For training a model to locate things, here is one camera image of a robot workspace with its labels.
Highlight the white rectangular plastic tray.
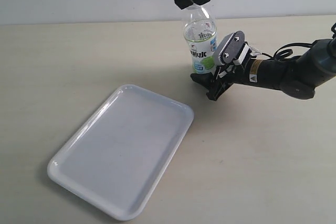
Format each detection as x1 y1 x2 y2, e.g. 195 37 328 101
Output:
47 84 194 221

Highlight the clear plastic water bottle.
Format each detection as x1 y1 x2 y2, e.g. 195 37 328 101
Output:
182 4 217 74

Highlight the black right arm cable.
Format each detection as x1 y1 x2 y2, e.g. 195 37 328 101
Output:
251 22 336 61

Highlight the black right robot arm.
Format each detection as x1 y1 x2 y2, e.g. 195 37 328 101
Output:
191 38 335 101

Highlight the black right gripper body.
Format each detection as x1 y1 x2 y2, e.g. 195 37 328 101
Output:
206 63 248 101

